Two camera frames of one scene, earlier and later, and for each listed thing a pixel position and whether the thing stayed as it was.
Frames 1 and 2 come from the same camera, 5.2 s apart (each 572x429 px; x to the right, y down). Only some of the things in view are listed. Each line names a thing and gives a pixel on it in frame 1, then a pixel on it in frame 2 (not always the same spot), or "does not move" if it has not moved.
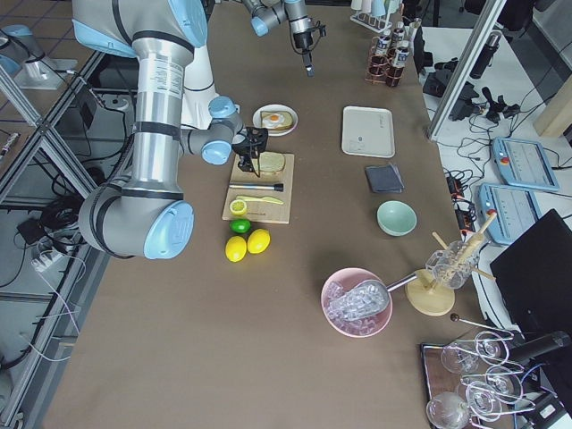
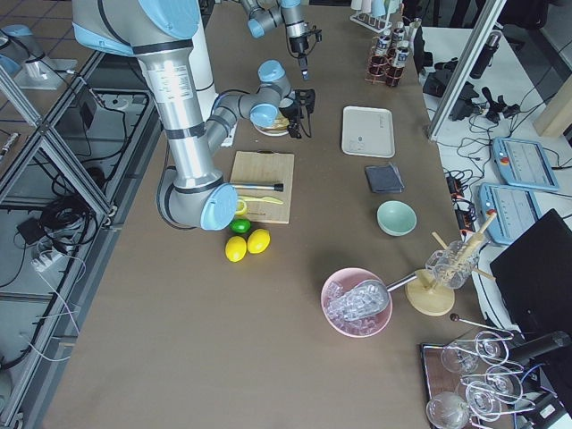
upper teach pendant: [525, 164] does not move
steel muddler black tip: [277, 187] does not move
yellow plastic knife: [266, 198] does not move
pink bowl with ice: [340, 284] does not move
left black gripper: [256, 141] to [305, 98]
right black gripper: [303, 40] to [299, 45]
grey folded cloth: [384, 179] does not move
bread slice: [270, 161] to [281, 121]
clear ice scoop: [367, 299] does not move
